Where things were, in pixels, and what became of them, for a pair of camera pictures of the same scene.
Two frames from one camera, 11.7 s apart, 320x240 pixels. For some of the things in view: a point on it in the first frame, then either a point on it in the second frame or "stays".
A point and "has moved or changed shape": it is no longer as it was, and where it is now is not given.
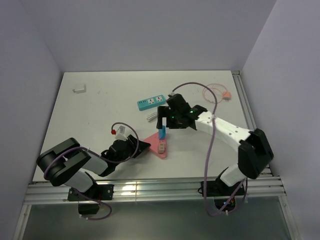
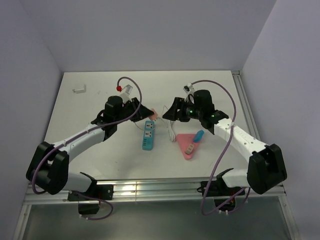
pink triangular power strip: [154, 141] → [190, 142]
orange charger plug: [226, 96] has moved or changed shape
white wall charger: [82, 90] stays
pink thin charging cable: [222, 96] → [138, 127]
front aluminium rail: [184, 190] stays
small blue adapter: [162, 133] → [199, 136]
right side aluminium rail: [249, 119] stays
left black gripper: [134, 145] → [142, 112]
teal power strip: [151, 102] → [148, 142]
